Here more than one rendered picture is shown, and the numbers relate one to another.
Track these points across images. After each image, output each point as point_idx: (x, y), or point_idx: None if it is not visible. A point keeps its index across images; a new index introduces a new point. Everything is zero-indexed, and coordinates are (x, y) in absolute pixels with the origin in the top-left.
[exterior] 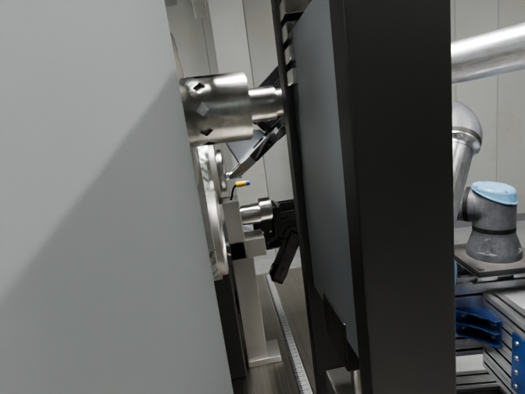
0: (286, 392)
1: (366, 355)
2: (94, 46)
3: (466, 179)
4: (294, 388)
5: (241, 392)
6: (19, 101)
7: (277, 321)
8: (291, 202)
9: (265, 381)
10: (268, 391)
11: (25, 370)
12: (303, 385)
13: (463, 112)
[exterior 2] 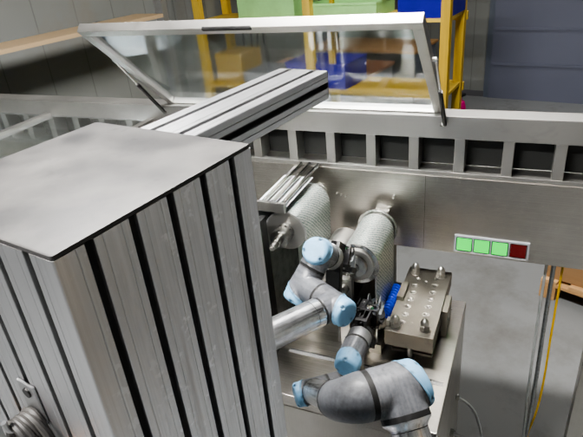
0: (319, 349)
1: None
2: (262, 212)
3: (315, 402)
4: (318, 353)
5: (331, 338)
6: (269, 212)
7: (370, 365)
8: (363, 315)
9: (330, 346)
10: (324, 345)
11: None
12: (317, 355)
13: (331, 383)
